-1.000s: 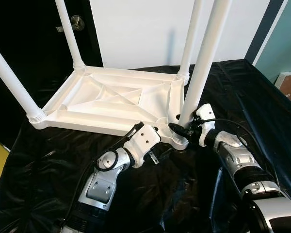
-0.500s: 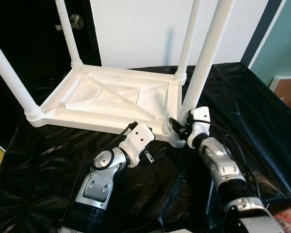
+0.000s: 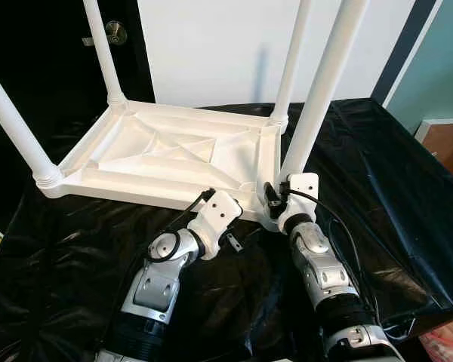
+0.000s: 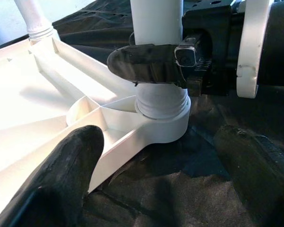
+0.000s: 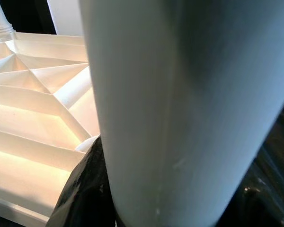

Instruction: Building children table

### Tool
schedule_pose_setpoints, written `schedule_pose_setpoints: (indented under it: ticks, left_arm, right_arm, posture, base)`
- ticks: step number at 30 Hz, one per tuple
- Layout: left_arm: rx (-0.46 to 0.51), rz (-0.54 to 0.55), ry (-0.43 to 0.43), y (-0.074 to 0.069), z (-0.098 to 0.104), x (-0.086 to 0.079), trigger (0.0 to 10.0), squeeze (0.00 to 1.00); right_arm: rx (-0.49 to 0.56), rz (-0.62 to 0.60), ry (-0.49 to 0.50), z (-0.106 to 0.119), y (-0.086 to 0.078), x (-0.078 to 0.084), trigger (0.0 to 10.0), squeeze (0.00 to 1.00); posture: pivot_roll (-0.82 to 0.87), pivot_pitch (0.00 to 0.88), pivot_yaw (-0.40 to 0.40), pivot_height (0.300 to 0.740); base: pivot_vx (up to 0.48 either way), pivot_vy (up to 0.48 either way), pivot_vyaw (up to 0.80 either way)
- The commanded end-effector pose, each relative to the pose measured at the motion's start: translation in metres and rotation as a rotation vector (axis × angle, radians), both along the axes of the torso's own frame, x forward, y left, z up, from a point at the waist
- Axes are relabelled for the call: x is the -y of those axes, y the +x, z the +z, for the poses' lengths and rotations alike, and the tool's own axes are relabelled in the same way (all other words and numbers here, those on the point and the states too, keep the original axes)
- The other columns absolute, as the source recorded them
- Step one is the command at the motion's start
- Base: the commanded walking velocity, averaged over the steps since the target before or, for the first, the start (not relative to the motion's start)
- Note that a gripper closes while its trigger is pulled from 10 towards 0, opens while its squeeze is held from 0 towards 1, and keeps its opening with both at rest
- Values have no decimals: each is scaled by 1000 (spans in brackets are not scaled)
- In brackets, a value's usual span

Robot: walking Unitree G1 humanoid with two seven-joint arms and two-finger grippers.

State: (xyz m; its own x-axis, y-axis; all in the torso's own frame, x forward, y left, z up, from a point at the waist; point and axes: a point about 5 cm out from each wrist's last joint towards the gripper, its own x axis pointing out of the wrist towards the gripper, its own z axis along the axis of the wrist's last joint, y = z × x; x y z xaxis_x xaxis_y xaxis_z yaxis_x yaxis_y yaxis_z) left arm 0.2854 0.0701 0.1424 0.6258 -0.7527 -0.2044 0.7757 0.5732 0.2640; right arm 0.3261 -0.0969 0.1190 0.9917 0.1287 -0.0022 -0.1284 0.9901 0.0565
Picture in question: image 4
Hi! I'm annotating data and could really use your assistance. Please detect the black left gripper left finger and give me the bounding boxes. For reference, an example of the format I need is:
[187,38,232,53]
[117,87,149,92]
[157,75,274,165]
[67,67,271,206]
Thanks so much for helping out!
[0,124,105,227]

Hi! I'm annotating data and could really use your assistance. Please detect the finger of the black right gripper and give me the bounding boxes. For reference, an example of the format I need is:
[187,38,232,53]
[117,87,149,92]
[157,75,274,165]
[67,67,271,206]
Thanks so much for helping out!
[107,44,197,88]

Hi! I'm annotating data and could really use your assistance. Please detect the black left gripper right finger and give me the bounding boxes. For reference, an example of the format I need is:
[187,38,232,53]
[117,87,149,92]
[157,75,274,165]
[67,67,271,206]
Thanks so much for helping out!
[213,124,284,227]

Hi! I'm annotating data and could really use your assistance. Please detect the white plastic table leg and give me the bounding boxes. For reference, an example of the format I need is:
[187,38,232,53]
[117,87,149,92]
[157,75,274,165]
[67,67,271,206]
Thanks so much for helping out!
[13,0,60,45]
[129,0,192,120]

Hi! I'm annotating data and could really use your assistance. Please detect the white plastic table top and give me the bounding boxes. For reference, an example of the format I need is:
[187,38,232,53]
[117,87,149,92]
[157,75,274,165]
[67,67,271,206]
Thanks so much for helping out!
[0,30,192,224]

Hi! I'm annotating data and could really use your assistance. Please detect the black plastic table cover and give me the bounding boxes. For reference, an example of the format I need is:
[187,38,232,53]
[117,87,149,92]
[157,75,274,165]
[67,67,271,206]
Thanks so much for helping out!
[0,0,284,227]

